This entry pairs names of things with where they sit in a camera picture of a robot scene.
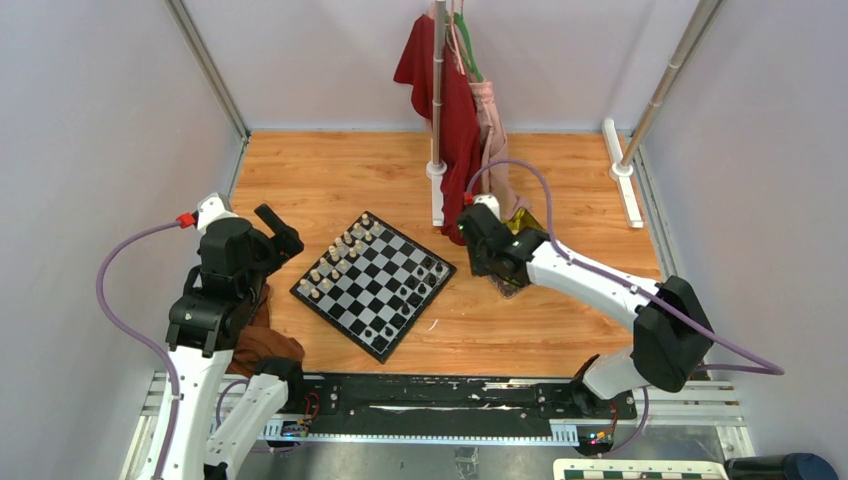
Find white centre rack foot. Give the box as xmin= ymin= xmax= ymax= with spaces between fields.
xmin=426 ymin=161 xmax=447 ymax=227

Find dark red hanging shirt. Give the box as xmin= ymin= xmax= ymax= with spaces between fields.
xmin=393 ymin=14 xmax=481 ymax=245

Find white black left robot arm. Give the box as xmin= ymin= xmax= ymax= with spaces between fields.
xmin=140 ymin=201 xmax=307 ymax=479

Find cream chess pieces row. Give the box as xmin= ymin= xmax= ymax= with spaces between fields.
xmin=295 ymin=213 xmax=384 ymax=299

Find green clothes hanger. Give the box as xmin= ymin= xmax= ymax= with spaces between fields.
xmin=451 ymin=12 xmax=485 ymax=82

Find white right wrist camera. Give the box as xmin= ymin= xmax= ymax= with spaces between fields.
xmin=473 ymin=194 xmax=501 ymax=219

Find brown crumpled cloth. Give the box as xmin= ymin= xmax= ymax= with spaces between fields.
xmin=226 ymin=285 xmax=305 ymax=378

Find white right rack foot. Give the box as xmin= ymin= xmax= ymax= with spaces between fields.
xmin=601 ymin=118 xmax=645 ymax=229

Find dark blue cylinder object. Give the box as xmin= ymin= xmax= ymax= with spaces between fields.
xmin=723 ymin=453 xmax=839 ymax=480

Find yellow metal tin tray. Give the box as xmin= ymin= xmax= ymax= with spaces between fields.
xmin=488 ymin=207 xmax=547 ymax=300

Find green white chessboard box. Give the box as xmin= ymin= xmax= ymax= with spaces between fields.
xmin=552 ymin=458 xmax=728 ymax=480

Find black white chessboard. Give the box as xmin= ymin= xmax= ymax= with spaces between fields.
xmin=290 ymin=211 xmax=456 ymax=364

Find silver centre rack pole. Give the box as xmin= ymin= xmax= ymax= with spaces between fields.
xmin=428 ymin=0 xmax=447 ymax=177

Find pink hanging garment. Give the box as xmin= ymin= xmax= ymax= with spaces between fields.
xmin=445 ymin=2 xmax=529 ymax=220

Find black pieces set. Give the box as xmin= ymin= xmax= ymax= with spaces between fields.
xmin=350 ymin=257 xmax=455 ymax=356

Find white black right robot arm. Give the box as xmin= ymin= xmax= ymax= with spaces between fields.
xmin=457 ymin=204 xmax=714 ymax=418

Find silver rack pole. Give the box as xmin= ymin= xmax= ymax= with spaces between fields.
xmin=428 ymin=0 xmax=447 ymax=177
xmin=618 ymin=0 xmax=723 ymax=170

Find white rack foot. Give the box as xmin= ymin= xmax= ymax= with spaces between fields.
xmin=601 ymin=118 xmax=645 ymax=229
xmin=426 ymin=161 xmax=447 ymax=227

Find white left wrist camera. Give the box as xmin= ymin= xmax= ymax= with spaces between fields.
xmin=196 ymin=192 xmax=238 ymax=235

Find silver right rack pole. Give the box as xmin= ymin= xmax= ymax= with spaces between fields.
xmin=618 ymin=0 xmax=723 ymax=170

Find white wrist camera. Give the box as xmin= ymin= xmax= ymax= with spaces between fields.
xmin=473 ymin=194 xmax=501 ymax=219
xmin=196 ymin=192 xmax=238 ymax=235

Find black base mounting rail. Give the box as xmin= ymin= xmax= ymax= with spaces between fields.
xmin=278 ymin=373 xmax=637 ymax=445

